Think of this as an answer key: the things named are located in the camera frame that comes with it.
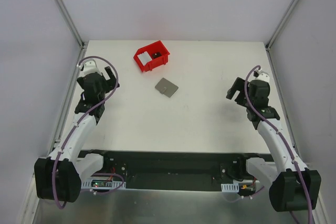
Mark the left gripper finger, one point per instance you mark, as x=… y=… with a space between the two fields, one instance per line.
x=109 y=72
x=113 y=83

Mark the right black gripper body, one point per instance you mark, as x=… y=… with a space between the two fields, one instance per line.
x=237 y=92

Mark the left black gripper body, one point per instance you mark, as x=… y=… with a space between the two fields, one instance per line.
x=109 y=82

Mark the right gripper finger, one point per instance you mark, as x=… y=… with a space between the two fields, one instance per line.
x=237 y=86
x=241 y=99

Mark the white card stack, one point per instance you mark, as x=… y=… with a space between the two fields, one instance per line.
x=144 y=58

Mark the red plastic bin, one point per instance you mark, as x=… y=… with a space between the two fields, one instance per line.
x=157 y=46

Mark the grey leather card holder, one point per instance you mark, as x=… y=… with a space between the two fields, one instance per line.
x=166 y=87

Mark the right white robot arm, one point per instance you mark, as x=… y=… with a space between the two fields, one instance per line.
x=291 y=184

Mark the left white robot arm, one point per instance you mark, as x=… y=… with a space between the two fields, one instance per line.
x=59 y=176

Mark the black block in bin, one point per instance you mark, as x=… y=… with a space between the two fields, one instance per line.
x=156 y=55

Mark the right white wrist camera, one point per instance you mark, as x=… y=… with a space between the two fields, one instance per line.
x=259 y=74

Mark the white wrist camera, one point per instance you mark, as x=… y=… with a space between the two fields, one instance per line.
x=88 y=67
x=259 y=74

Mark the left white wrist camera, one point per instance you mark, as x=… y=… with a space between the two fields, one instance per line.
x=88 y=67

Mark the right white cable duct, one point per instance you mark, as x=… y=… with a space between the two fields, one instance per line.
x=230 y=188

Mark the white cable duct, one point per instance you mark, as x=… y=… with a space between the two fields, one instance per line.
x=230 y=188
x=98 y=184

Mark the left aluminium frame post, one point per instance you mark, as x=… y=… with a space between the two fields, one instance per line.
x=70 y=23

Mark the aluminium frame post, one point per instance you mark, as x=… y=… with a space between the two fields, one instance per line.
x=70 y=23
x=284 y=19

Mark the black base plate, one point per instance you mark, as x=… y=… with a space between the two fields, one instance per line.
x=176 y=171

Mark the left white cable duct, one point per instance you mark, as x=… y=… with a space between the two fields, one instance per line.
x=98 y=184

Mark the right aluminium frame post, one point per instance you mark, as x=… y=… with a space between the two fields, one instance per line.
x=284 y=19

